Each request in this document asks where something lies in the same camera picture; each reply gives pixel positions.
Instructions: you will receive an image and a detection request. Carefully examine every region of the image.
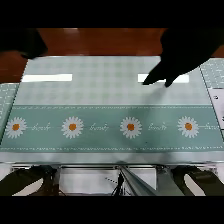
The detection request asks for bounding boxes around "black garment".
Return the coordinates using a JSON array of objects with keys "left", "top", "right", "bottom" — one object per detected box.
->
[
  {"left": 142, "top": 28, "right": 224, "bottom": 89},
  {"left": 0, "top": 28, "right": 49, "bottom": 60}
]

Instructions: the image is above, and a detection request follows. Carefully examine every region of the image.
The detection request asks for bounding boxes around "silver frame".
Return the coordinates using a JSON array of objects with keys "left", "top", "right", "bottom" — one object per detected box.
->
[{"left": 0, "top": 161, "right": 224, "bottom": 197}]

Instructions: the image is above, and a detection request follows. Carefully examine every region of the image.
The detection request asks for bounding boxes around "black cable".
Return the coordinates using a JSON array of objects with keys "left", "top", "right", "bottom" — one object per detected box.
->
[{"left": 105, "top": 171, "right": 126, "bottom": 197}]

